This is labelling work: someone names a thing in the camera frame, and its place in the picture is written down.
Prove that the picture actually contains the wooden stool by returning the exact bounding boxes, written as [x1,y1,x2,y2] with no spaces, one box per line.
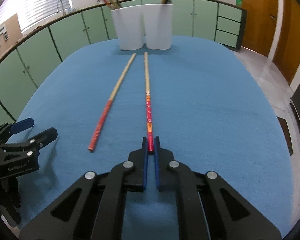
[277,116,293,156]

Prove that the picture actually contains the green lower kitchen cabinets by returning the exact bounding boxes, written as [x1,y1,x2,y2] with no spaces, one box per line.
[0,0,248,125]

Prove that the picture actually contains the kitchen faucet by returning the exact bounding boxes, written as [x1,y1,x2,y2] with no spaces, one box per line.
[57,0,65,16]

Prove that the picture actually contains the cardboard panel with device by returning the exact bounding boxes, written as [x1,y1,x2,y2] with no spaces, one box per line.
[0,14,23,58]

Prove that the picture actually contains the blue table mat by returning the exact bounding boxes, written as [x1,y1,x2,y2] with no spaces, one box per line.
[11,36,293,235]

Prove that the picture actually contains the red ribbed chopstick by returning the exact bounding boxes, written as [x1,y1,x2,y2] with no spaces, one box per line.
[88,53,136,152]

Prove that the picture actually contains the window blinds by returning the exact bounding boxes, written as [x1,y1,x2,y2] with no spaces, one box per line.
[0,0,72,31]

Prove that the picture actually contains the white double utensil holder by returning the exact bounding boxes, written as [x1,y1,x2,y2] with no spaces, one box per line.
[111,4,173,50]

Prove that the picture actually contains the wooden door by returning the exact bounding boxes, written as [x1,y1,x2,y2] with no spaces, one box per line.
[273,0,300,84]
[242,0,278,56]

